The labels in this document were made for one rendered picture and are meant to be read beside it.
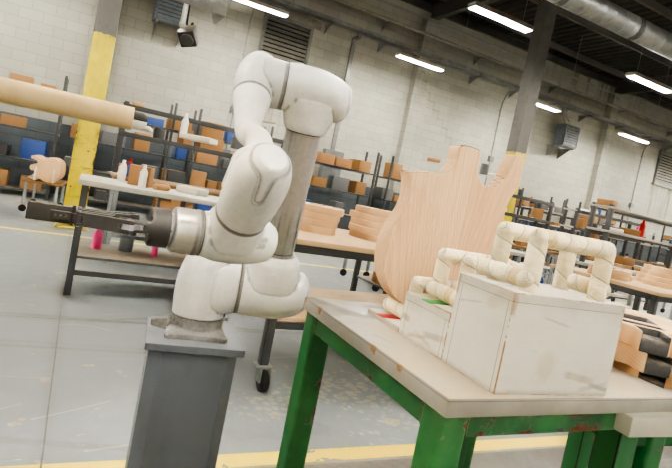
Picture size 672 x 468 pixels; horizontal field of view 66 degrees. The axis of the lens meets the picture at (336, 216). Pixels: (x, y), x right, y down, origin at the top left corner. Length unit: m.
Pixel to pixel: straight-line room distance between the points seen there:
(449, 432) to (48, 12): 11.58
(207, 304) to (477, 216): 0.80
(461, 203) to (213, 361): 0.82
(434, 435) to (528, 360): 0.21
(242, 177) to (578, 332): 0.64
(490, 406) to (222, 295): 0.90
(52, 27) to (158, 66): 2.02
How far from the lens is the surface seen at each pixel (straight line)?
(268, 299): 1.57
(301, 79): 1.43
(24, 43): 11.97
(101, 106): 0.79
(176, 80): 12.01
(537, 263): 0.94
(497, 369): 0.93
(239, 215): 0.94
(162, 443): 1.67
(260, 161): 0.89
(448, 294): 1.07
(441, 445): 0.90
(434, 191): 1.22
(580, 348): 1.05
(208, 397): 1.62
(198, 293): 1.57
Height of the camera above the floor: 1.21
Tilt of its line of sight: 3 degrees down
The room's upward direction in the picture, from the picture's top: 11 degrees clockwise
